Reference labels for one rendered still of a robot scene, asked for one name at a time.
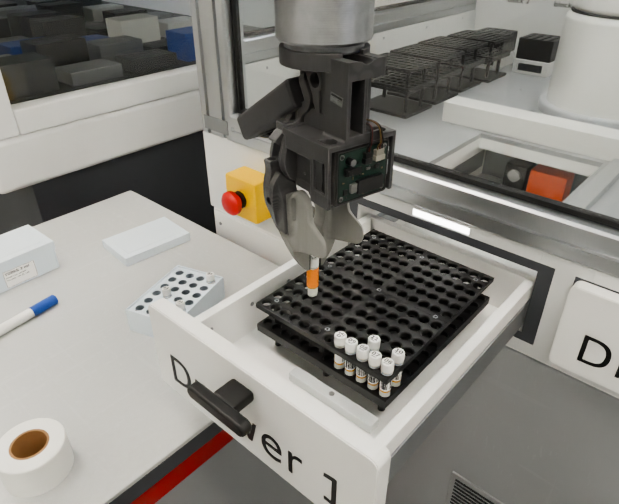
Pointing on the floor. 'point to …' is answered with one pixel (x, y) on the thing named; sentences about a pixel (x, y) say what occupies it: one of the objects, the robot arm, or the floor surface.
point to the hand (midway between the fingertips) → (309, 252)
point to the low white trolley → (110, 373)
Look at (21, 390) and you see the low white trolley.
